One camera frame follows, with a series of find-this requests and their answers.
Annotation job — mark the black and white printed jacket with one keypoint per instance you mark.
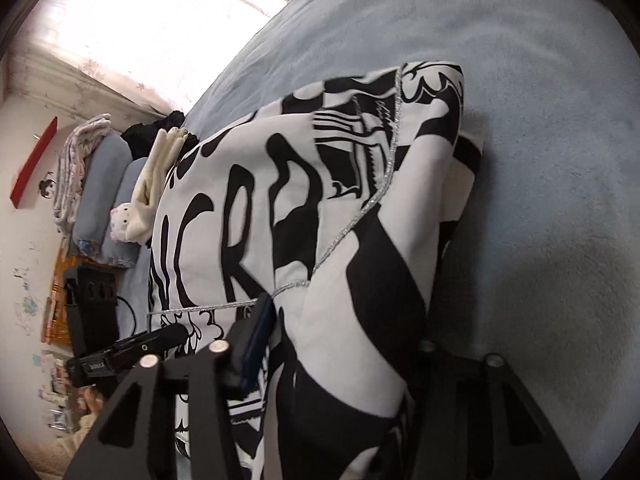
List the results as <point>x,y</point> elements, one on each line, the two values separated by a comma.
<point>300,210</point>

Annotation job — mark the cartoon face wall sticker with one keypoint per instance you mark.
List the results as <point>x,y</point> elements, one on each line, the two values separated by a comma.
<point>48,188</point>

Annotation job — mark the red wall shelf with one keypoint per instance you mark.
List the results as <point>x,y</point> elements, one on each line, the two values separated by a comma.
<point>32,165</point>

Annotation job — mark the white and pink plush toy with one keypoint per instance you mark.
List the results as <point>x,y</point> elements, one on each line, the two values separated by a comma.
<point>120,222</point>

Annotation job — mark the cream folded clothes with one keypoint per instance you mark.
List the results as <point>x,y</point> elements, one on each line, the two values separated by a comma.
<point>155,185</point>

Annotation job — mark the pale patterned blanket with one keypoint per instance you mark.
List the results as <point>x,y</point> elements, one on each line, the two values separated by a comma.
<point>75,160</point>

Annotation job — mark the orange wooden furniture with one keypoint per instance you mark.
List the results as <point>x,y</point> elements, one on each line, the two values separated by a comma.
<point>59,300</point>

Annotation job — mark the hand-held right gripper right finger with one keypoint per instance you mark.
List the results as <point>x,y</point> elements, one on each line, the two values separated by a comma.
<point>450,385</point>

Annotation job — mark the blue pillow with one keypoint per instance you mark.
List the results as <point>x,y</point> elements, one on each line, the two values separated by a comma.
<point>100,185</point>
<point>125,250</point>

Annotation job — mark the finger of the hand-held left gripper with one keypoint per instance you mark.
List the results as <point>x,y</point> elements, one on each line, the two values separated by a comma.
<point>160,340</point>

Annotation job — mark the black fuzzy clothing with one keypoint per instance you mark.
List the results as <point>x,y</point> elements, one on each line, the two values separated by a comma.
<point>145,135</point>

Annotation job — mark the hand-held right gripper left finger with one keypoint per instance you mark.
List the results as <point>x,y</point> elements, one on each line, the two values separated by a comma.
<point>260,327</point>

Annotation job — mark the blue bed blanket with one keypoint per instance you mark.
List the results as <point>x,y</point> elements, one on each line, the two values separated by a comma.
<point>525,110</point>

